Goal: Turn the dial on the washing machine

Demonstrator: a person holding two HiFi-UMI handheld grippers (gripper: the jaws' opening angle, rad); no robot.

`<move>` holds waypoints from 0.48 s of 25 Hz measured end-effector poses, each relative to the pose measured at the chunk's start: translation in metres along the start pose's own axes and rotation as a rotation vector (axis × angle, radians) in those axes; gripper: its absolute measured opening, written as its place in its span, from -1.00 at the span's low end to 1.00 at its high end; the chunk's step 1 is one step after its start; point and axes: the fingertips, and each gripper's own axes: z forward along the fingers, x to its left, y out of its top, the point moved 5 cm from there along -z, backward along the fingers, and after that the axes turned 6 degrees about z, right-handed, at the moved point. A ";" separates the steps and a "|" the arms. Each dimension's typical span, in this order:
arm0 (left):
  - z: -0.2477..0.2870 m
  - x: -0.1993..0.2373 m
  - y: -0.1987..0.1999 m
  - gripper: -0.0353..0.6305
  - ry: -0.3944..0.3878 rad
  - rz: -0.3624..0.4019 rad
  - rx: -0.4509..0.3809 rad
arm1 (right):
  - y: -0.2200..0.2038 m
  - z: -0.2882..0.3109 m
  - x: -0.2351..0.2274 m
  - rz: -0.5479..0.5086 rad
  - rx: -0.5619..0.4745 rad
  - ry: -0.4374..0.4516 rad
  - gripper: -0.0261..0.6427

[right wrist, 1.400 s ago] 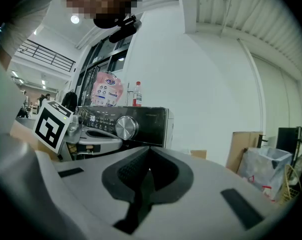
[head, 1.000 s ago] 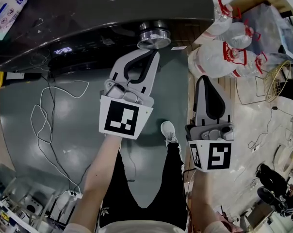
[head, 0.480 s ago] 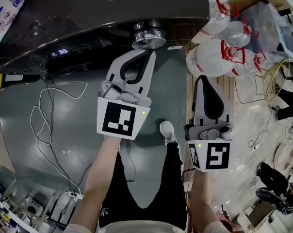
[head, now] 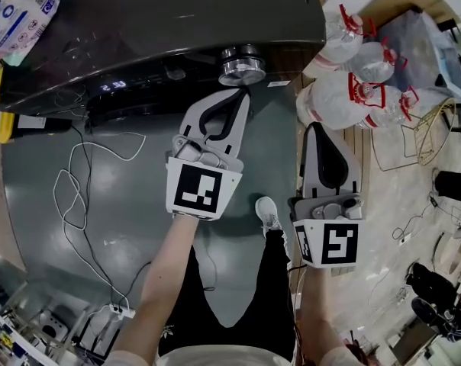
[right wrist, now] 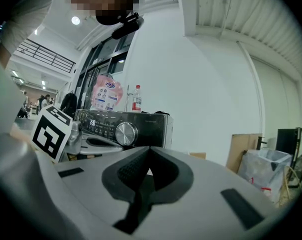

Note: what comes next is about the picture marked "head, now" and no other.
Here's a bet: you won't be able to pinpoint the metal rack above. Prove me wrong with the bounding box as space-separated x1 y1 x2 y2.
0 271 123 366

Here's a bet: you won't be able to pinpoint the yellow box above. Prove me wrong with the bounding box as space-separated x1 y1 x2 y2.
0 66 17 144

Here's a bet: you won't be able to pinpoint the white cable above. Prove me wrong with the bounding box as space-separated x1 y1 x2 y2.
53 130 147 314

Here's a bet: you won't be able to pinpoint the dark grey washing machine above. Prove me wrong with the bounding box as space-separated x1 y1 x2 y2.
0 0 327 118

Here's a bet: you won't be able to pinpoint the white power strip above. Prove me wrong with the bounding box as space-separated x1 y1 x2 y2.
108 302 137 319

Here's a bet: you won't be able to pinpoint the chrome washing machine dial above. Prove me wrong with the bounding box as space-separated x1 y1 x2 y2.
217 45 267 88

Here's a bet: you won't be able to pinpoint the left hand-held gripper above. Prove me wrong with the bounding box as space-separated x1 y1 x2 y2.
164 88 253 221

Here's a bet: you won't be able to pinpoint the gold wire basket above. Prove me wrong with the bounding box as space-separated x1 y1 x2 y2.
412 97 457 166

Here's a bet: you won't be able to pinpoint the thin black cable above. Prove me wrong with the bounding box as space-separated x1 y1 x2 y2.
391 191 443 246

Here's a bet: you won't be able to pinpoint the person's white shirt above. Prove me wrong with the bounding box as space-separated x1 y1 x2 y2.
110 342 369 366

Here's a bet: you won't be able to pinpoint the white blue printed package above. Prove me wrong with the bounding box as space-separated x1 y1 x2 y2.
0 0 66 67

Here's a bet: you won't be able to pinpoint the round wooden stool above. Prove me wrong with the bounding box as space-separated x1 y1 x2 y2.
431 230 461 280

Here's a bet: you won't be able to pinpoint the person's white shoe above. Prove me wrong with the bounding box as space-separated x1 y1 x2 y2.
254 196 283 233

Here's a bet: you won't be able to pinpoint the black stool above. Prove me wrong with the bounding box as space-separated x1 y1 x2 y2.
434 169 461 202

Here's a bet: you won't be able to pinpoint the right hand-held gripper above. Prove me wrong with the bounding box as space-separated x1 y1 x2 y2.
288 121 366 271

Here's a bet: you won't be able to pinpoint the person's left forearm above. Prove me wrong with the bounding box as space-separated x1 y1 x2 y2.
110 214 201 360

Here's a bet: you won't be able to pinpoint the person's right forearm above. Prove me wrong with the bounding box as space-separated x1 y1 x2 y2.
298 265 356 358

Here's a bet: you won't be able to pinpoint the gold wire frame stand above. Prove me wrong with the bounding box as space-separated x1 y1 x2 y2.
370 123 421 173

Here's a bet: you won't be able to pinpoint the clear water bottle red handle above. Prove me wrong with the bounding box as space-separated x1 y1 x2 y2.
317 3 377 65
347 36 408 84
362 85 420 130
295 71 386 131

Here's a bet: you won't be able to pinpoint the person's black trousers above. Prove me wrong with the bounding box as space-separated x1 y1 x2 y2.
156 226 297 358

